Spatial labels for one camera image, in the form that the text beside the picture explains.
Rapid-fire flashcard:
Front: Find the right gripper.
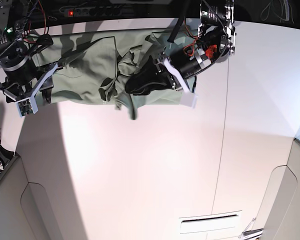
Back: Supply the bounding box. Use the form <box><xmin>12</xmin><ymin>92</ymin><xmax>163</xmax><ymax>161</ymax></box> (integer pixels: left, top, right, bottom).
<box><xmin>0</xmin><ymin>55</ymin><xmax>57</xmax><ymax>104</ymax></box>

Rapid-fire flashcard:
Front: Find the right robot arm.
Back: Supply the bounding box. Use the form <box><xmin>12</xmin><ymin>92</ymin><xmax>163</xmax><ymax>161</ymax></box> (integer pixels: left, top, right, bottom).
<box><xmin>0</xmin><ymin>0</ymin><xmax>58</xmax><ymax>107</ymax></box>

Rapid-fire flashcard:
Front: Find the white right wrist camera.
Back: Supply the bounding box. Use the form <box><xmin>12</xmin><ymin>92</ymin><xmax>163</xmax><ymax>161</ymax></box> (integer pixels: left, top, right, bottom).
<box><xmin>16</xmin><ymin>96</ymin><xmax>38</xmax><ymax>117</ymax></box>

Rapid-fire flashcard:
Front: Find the grey cable loop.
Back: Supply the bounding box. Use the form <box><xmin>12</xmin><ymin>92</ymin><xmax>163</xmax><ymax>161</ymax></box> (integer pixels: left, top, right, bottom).
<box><xmin>261</xmin><ymin>0</ymin><xmax>295</xmax><ymax>23</ymax></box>

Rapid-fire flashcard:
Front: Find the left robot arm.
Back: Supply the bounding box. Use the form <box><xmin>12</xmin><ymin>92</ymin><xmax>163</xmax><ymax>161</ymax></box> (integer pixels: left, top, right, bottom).
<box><xmin>124</xmin><ymin>0</ymin><xmax>236</xmax><ymax>96</ymax></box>

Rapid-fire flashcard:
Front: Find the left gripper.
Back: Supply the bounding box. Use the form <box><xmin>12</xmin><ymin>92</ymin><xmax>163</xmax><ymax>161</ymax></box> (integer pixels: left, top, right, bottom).
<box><xmin>124</xmin><ymin>47</ymin><xmax>209</xmax><ymax>96</ymax></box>

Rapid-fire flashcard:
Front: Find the green T-shirt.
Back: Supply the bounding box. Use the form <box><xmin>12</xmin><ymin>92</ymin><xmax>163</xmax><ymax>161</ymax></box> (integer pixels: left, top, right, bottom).
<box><xmin>34</xmin><ymin>28</ymin><xmax>190</xmax><ymax>120</ymax></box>

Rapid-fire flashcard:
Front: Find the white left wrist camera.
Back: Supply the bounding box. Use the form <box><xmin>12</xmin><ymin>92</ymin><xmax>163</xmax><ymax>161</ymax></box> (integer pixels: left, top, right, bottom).
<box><xmin>179</xmin><ymin>91</ymin><xmax>198</xmax><ymax>109</ymax></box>

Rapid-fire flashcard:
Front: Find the power strip with red switch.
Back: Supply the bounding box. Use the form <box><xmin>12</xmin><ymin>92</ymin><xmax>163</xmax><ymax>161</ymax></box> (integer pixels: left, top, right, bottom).
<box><xmin>59</xmin><ymin>5</ymin><xmax>134</xmax><ymax>18</ymax></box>

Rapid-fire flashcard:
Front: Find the white slotted panel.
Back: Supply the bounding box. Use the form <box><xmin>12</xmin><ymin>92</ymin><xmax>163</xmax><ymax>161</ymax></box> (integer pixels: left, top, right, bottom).
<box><xmin>179</xmin><ymin>210</ymin><xmax>242</xmax><ymax>234</ymax></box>

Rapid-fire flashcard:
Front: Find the grey metal bracket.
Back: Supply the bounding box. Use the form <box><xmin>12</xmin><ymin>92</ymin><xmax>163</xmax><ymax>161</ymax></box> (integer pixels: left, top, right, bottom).
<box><xmin>238</xmin><ymin>217</ymin><xmax>264</xmax><ymax>240</ymax></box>

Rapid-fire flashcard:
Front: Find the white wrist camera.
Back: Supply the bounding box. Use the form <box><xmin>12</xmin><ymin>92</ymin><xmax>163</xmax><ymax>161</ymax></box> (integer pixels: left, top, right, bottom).
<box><xmin>16</xmin><ymin>96</ymin><xmax>38</xmax><ymax>117</ymax></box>
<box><xmin>179</xmin><ymin>91</ymin><xmax>198</xmax><ymax>109</ymax></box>

